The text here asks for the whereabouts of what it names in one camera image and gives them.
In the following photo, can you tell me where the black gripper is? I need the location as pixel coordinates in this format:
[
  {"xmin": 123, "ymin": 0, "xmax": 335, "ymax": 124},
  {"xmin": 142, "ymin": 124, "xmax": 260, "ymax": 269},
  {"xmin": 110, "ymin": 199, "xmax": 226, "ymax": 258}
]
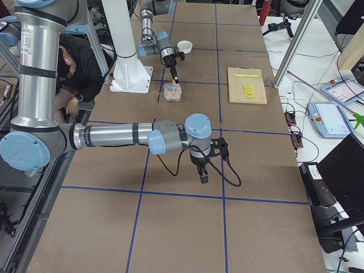
[
  {"xmin": 163, "ymin": 53, "xmax": 179, "ymax": 83},
  {"xmin": 189, "ymin": 150, "xmax": 209, "ymax": 184}
]

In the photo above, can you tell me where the clear plastic egg box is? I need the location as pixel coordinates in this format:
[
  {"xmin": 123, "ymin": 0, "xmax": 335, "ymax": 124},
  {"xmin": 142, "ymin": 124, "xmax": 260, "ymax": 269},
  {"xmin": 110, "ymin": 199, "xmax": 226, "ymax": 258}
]
[{"xmin": 163, "ymin": 83, "xmax": 182, "ymax": 102}]

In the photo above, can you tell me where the black computer box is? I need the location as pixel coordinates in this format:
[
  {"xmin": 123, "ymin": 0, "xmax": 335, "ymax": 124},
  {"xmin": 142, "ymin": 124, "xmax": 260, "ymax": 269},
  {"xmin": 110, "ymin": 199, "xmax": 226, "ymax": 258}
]
[{"xmin": 299, "ymin": 133, "xmax": 364, "ymax": 254}]

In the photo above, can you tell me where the white paper bowl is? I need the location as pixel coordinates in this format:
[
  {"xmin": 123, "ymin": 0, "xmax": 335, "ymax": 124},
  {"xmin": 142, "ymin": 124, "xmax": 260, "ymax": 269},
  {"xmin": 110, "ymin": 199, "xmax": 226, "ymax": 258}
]
[{"xmin": 177, "ymin": 40, "xmax": 193, "ymax": 54}]

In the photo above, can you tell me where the yellow plastic knife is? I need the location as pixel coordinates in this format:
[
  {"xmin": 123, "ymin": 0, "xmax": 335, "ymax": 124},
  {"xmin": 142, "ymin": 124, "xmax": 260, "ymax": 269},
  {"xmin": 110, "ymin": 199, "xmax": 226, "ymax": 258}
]
[{"xmin": 234, "ymin": 73, "xmax": 259, "ymax": 78}]

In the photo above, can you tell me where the wooden cutting board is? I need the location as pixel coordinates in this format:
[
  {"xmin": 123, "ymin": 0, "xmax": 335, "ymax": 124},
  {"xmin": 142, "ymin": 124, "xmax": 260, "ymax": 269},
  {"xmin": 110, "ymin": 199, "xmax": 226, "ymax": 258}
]
[{"xmin": 227, "ymin": 67, "xmax": 267, "ymax": 105}]

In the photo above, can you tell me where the person in black jacket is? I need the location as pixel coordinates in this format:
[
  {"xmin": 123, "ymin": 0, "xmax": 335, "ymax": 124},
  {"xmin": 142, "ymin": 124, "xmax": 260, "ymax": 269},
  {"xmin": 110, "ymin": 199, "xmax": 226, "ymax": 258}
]
[{"xmin": 54, "ymin": 34, "xmax": 105, "ymax": 123}]

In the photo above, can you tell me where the small circuit board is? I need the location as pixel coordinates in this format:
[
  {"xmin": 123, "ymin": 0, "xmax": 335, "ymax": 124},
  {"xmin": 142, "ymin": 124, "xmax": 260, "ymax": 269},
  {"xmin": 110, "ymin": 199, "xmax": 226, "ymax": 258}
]
[
  {"xmin": 284, "ymin": 112, "xmax": 296, "ymax": 125},
  {"xmin": 290, "ymin": 132, "xmax": 303, "ymax": 150}
]

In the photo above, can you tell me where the black tripod stick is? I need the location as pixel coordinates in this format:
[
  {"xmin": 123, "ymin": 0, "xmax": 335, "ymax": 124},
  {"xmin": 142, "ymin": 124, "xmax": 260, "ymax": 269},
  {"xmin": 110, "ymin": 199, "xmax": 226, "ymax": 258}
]
[{"xmin": 263, "ymin": 16, "xmax": 293, "ymax": 38}]

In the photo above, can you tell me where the near teach pendant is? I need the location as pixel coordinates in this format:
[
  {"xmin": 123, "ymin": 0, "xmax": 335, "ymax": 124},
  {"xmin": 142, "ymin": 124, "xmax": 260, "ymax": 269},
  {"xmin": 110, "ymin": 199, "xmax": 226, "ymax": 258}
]
[{"xmin": 307, "ymin": 101, "xmax": 353, "ymax": 139}]

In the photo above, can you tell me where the teach pendant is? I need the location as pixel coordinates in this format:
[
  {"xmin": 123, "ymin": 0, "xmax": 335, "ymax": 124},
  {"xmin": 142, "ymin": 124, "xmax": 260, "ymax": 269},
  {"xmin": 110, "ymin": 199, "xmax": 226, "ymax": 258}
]
[
  {"xmin": 320, "ymin": 77, "xmax": 363, "ymax": 106},
  {"xmin": 307, "ymin": 101, "xmax": 353, "ymax": 139}
]

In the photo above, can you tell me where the far teach pendant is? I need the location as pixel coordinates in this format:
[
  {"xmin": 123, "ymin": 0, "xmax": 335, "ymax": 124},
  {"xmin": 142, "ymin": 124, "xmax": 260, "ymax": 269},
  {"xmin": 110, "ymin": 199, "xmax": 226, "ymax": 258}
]
[{"xmin": 320, "ymin": 77, "xmax": 363, "ymax": 106}]

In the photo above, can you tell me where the reacher grabber stick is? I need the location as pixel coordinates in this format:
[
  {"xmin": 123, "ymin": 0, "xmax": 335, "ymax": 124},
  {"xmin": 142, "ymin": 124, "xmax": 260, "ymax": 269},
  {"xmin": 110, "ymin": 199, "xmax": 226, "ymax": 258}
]
[{"xmin": 287, "ymin": 71, "xmax": 364, "ymax": 129}]

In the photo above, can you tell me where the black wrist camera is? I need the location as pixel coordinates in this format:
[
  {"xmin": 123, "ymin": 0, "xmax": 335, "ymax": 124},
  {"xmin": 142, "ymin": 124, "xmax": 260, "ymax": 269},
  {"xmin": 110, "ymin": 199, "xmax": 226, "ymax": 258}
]
[
  {"xmin": 175, "ymin": 52, "xmax": 185, "ymax": 61},
  {"xmin": 209, "ymin": 137, "xmax": 229, "ymax": 161}
]

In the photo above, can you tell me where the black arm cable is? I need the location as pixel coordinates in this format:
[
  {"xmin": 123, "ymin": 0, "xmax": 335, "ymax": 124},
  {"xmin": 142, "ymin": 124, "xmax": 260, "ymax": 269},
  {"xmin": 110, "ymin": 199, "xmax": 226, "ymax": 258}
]
[{"xmin": 157, "ymin": 144, "xmax": 242, "ymax": 188}]

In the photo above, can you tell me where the aluminium frame post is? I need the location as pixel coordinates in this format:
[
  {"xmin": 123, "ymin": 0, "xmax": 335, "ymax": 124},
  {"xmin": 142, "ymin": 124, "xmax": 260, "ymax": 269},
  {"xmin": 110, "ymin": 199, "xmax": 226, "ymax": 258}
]
[{"xmin": 272, "ymin": 0, "xmax": 323, "ymax": 89}]

